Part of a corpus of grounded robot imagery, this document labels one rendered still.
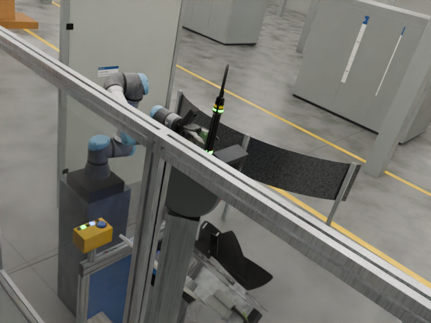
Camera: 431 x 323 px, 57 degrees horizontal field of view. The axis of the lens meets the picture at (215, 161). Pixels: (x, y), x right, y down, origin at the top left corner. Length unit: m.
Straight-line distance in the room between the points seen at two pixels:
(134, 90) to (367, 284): 1.72
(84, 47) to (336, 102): 5.61
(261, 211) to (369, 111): 7.15
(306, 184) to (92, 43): 2.20
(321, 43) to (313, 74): 0.59
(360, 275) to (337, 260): 0.04
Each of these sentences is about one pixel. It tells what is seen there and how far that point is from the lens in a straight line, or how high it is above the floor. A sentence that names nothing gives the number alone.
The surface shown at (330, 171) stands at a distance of 3.68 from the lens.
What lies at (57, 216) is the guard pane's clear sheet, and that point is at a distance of 1.26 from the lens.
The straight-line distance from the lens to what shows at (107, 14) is 3.38.
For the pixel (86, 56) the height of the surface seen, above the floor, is 1.42.
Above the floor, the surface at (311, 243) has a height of 2.03.
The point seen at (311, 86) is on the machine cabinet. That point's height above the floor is 0.35.
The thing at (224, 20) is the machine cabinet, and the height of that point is 0.64.
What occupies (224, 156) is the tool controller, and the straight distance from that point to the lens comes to 2.50.
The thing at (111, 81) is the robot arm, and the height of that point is 1.69.
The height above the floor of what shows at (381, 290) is 2.03.
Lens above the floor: 2.38
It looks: 28 degrees down
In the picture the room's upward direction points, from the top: 13 degrees clockwise
